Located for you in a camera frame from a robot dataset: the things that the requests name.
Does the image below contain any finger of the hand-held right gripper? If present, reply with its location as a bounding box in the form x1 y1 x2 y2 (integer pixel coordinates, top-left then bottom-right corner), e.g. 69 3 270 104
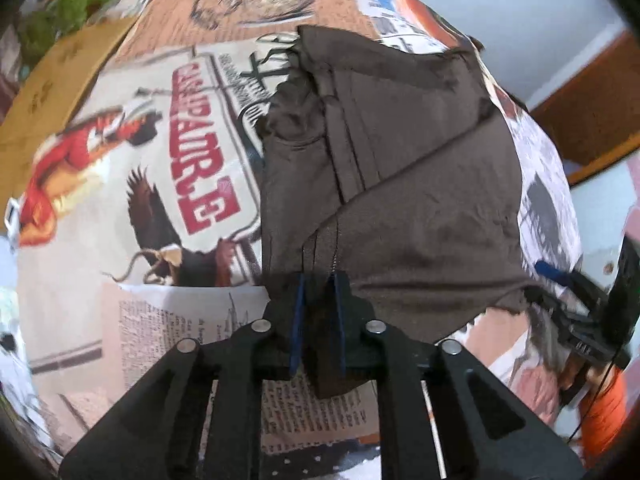
530 292 601 356
534 259 608 311

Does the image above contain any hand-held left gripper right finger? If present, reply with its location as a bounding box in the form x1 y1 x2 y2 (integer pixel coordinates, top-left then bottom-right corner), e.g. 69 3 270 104
327 270 586 480

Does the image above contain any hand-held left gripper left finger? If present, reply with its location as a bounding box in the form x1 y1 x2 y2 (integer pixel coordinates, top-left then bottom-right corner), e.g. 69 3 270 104
59 272 307 480

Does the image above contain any brown t-shirt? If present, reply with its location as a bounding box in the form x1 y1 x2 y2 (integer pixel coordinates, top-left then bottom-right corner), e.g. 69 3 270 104
257 25 543 401

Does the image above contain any person's right hand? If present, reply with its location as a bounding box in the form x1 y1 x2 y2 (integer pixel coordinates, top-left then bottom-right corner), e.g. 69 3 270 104
582 366 630 466

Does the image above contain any printed bed sheet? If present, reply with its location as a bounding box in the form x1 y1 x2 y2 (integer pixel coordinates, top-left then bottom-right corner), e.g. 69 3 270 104
0 0 586 480

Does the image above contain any wooden lap desk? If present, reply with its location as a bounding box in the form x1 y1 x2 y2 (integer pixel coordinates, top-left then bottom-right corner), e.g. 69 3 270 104
0 17 138 201

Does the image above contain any green storage box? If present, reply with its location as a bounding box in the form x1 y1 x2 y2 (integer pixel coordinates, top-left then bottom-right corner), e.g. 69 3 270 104
20 0 132 56

